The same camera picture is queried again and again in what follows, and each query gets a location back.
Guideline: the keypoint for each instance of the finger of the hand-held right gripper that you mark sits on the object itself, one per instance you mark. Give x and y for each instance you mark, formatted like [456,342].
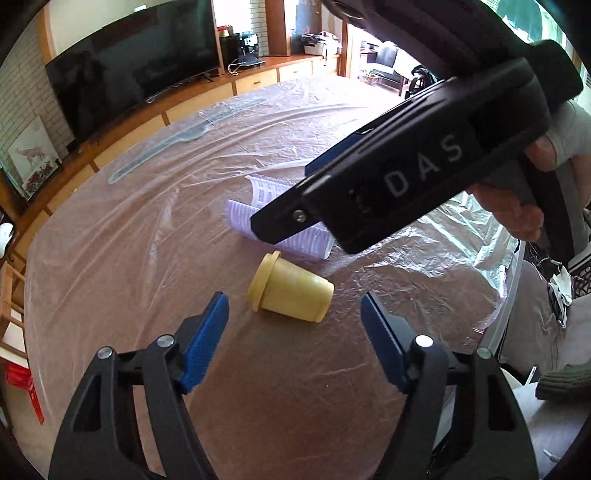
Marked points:
[332,154]
[281,219]

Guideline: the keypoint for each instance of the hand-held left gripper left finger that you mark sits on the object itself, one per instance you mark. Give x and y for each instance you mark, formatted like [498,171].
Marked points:
[205,346]

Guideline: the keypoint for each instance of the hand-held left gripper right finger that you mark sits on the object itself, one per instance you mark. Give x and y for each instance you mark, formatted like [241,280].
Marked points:
[385,346]

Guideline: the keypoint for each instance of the yellow plastic cup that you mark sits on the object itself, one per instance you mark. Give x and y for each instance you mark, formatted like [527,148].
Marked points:
[291,288]

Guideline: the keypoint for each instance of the person's right hand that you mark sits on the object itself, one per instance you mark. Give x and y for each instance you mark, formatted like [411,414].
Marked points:
[512,219]

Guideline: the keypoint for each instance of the black chair with jacket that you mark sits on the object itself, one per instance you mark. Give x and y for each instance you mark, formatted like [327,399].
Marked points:
[420,81]

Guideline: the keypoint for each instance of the dark sofa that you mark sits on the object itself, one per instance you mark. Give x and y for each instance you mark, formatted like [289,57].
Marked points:
[383,60]

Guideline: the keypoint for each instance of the white basket with clothes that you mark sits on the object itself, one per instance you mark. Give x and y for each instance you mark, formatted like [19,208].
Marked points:
[321,44]

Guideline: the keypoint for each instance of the long grey flat tool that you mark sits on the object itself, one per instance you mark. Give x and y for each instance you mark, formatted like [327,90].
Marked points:
[184,136]

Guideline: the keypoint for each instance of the black coffee machine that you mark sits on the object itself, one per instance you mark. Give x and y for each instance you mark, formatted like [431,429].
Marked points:
[249,48]

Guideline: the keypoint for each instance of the green knit cloth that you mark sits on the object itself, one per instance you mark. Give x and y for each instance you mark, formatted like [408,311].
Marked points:
[565,383]

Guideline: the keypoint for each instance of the red bag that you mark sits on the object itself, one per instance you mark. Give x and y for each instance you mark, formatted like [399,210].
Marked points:
[23,387]

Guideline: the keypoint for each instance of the wooden stool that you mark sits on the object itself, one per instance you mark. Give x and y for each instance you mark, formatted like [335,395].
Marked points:
[11,304]

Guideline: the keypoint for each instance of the black curved television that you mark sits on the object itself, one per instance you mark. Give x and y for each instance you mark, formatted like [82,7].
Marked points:
[134,64]

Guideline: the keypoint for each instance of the white helmet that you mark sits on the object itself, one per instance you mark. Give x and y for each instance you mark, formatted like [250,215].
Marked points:
[5,236]

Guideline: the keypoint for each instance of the animal painting canvas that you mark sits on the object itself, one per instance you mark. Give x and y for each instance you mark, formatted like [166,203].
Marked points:
[32,159]

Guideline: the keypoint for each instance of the wooden wall cabinet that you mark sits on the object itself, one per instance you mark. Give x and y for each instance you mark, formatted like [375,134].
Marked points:
[258,76]

